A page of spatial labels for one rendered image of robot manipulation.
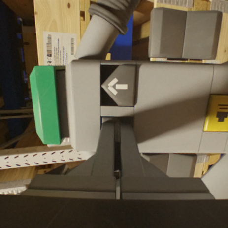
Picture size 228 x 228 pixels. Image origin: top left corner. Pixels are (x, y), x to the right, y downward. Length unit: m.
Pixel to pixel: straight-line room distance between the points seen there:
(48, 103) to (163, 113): 0.11
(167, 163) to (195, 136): 0.04
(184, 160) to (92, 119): 0.11
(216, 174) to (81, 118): 0.18
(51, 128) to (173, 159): 0.13
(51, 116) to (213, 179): 0.21
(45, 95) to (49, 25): 0.69
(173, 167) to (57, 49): 0.73
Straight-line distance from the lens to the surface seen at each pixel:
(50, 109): 0.17
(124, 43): 0.94
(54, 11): 0.86
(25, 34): 2.15
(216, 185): 0.25
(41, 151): 1.03
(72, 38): 0.84
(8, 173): 1.24
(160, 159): 0.19
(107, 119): 0.15
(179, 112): 0.16
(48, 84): 0.17
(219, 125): 0.18
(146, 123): 0.16
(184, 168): 0.20
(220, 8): 1.21
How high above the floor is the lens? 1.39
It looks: 15 degrees down
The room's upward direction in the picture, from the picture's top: 94 degrees counter-clockwise
